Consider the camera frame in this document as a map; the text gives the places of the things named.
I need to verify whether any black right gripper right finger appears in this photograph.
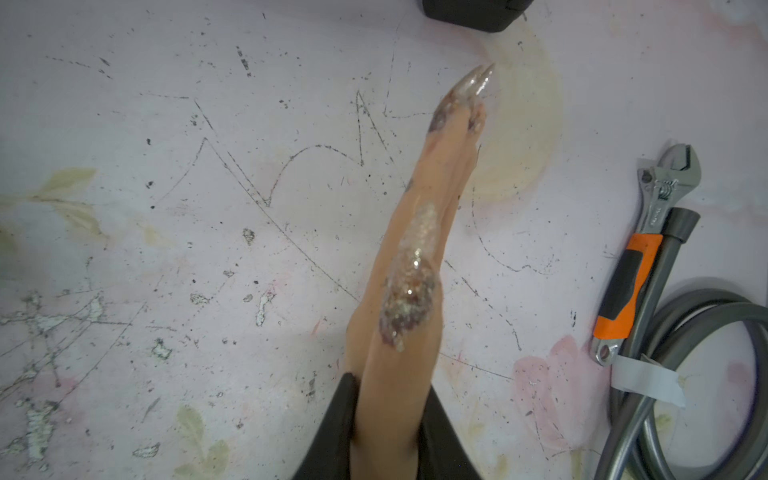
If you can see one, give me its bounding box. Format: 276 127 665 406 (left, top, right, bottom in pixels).
417 387 480 480

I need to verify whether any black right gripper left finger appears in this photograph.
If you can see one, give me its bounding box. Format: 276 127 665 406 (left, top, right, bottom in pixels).
293 372 359 480

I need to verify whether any mannequin hand with glitter nails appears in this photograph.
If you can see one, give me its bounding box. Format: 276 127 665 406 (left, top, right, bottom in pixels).
345 66 494 479

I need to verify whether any black plastic tool case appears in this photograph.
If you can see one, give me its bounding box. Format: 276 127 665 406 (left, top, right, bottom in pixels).
421 0 533 33

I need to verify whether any grey coiled hose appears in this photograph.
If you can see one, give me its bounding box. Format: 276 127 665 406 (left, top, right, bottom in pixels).
593 207 768 480

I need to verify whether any orange handled adjustable wrench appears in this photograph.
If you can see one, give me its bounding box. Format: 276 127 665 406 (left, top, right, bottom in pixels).
590 143 701 367

